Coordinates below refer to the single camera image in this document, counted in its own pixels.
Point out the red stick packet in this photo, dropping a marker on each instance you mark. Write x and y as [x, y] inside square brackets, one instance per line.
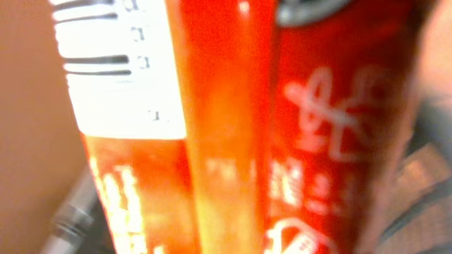
[241, 126]

